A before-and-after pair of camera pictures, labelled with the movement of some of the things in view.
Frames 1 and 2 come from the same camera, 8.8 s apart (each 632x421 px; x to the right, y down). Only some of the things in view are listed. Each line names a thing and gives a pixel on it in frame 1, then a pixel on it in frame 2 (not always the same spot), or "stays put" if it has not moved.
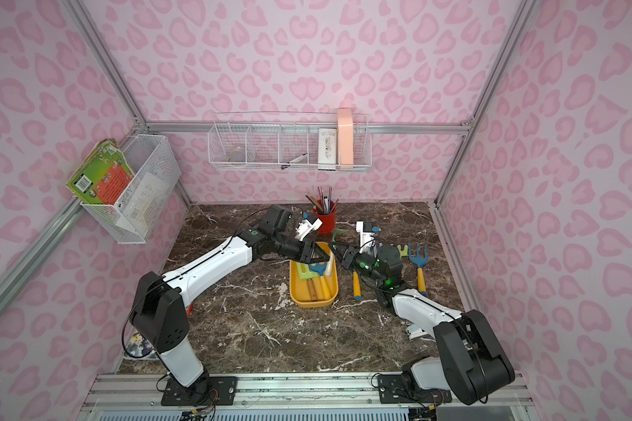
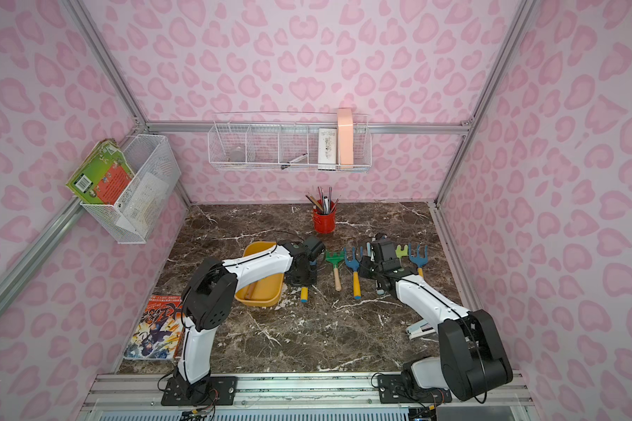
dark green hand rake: x=335 y=231 → x=334 y=257
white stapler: x=413 y=331 stays put
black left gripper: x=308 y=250 stays put
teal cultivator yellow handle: x=420 y=261 stays put
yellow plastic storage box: x=299 y=288 → x=265 y=292
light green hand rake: x=403 y=253 stays put
